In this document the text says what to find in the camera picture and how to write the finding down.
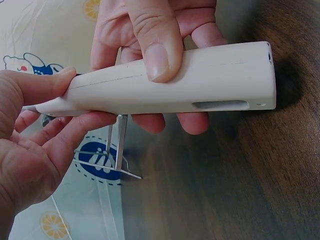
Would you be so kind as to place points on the person's right hand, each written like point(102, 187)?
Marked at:
point(117, 27)

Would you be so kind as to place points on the person's left hand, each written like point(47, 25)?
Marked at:
point(22, 160)

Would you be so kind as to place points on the cream plastic handheld device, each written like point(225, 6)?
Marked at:
point(200, 82)

